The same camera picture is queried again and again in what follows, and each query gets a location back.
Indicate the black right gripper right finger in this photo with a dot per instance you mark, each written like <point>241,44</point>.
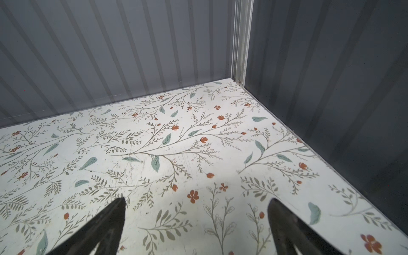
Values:
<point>292,236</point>

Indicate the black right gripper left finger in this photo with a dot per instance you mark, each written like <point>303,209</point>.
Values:
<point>102,232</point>

